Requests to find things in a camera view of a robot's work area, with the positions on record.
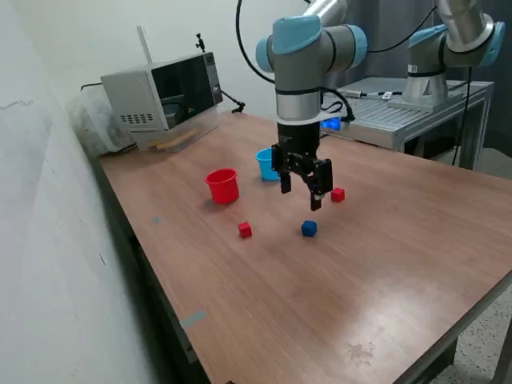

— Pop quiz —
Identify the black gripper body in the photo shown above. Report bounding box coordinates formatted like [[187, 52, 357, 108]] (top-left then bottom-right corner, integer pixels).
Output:
[[275, 121, 322, 165]]

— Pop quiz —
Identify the white thin rod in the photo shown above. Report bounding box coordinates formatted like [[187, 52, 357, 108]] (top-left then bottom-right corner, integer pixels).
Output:
[[136, 25, 154, 65]]

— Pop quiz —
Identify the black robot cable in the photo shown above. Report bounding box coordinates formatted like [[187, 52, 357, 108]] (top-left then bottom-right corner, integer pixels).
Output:
[[234, 0, 439, 121]]

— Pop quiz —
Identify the blue plastic cup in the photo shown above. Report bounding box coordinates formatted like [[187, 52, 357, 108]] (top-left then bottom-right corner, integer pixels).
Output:
[[255, 147, 281, 182]]

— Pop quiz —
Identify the crumpled clear plastic bag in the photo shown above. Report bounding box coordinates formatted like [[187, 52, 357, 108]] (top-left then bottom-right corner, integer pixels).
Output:
[[66, 86, 139, 157]]

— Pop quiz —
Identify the aluminium robot base table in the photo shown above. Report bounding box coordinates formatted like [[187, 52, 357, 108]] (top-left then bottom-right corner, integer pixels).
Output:
[[281, 76, 497, 171]]

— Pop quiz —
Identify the red plastic cup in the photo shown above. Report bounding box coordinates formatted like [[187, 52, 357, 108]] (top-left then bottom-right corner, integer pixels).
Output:
[[204, 167, 241, 206]]

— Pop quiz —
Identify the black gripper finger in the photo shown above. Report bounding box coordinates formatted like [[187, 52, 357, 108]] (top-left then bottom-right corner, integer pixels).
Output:
[[298, 158, 334, 212], [270, 143, 293, 194]]

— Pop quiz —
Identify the cable with silver connector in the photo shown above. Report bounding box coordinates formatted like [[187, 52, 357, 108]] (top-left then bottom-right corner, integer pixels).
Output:
[[343, 90, 404, 100]]

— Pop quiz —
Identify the silver microwave oven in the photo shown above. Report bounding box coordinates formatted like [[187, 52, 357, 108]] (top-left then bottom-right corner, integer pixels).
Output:
[[99, 50, 224, 133]]

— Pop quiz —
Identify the black hanging cable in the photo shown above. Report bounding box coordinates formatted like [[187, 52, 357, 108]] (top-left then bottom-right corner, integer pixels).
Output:
[[451, 66, 473, 167]]

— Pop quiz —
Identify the grey tape strip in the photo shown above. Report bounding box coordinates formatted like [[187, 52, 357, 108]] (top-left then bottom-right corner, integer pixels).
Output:
[[178, 310, 207, 330]]

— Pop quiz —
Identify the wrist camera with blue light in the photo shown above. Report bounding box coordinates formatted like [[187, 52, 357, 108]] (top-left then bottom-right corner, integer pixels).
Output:
[[319, 111, 349, 131]]

